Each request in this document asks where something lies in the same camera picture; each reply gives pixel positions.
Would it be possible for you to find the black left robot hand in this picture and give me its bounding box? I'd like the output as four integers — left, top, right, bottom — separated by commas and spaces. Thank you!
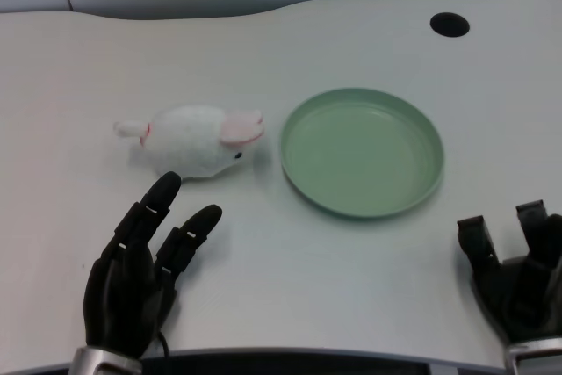
83, 171, 224, 360

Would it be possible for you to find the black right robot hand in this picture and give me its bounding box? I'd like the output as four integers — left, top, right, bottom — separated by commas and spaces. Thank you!
456, 199, 562, 344

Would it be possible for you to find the white rabbit doll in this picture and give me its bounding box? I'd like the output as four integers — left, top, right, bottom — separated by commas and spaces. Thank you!
112, 104, 264, 182

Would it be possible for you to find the green round plate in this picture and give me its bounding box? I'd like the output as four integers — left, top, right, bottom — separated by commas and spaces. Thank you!
279, 88, 445, 221

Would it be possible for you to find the black cable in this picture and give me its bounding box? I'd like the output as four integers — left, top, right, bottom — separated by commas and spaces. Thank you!
156, 328, 171, 357

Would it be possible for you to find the black cable grommet hole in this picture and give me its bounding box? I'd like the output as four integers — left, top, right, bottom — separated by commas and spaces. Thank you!
429, 11, 471, 38

